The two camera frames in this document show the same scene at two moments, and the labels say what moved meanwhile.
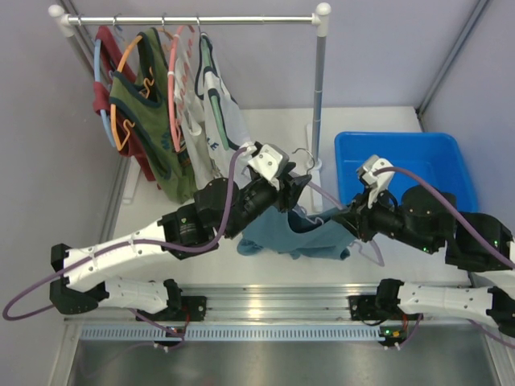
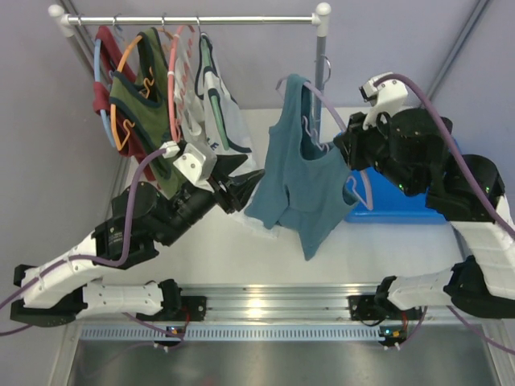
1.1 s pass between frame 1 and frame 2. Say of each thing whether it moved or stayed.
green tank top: stayed
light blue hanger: stayed
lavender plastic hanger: moved
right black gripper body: moved
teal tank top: moved
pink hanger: stayed
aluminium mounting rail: stayed
